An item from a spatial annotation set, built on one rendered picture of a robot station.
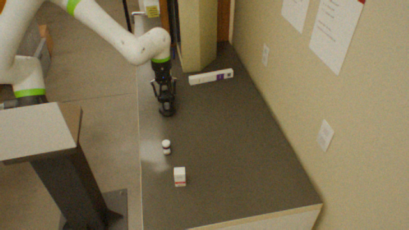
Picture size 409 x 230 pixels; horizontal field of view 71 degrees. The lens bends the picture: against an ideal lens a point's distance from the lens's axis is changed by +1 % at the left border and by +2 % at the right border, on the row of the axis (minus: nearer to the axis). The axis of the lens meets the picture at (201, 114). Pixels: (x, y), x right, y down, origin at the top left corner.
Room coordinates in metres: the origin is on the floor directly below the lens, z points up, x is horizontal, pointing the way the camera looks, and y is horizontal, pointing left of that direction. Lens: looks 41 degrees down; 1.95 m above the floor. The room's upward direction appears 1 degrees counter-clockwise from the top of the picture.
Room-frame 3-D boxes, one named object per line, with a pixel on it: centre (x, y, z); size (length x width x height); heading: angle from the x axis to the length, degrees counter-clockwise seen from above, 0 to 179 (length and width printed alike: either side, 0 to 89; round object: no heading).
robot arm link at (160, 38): (1.16, 0.19, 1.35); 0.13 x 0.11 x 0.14; 143
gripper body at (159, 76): (1.17, 0.19, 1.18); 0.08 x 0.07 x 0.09; 100
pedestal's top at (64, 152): (1.05, 0.80, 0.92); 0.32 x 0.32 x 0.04; 12
